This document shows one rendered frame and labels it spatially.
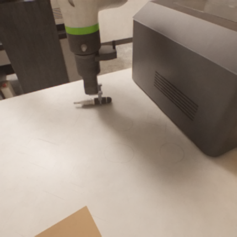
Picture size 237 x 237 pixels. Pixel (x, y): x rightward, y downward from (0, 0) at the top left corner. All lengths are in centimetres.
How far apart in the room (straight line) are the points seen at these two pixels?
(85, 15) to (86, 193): 43
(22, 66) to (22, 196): 95
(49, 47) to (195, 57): 98
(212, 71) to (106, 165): 34
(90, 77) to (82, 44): 11
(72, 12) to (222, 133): 45
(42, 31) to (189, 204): 113
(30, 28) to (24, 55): 17
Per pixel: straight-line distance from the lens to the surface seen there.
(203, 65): 46
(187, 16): 54
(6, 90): 233
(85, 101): 67
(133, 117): 62
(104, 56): 55
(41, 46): 127
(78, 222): 28
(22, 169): 56
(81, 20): 51
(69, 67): 218
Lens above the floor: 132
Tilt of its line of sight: 43 degrees down
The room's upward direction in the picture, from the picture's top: 2 degrees counter-clockwise
